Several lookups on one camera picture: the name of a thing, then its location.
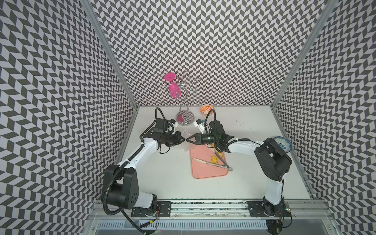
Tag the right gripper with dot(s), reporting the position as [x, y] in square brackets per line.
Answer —
[199, 139]

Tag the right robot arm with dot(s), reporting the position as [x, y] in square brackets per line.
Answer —
[273, 160]

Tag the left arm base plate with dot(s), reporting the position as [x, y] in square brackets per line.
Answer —
[158, 209]

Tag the metal tongs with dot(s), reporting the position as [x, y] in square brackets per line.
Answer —
[209, 156]

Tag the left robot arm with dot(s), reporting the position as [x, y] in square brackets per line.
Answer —
[120, 184]

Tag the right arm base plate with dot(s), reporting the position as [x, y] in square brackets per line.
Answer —
[266, 209]

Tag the aluminium front rail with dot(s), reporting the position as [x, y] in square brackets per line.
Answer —
[241, 208]

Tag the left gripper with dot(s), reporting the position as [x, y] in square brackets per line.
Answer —
[177, 140]

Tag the orange patterned small bowl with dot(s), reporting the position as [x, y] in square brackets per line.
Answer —
[205, 109]

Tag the pink ornament on stand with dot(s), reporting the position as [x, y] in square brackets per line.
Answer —
[173, 87]

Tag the rectangular cracker cookie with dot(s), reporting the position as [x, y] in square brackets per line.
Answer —
[214, 160]

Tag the blue white porcelain bowl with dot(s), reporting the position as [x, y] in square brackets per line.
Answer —
[284, 143]

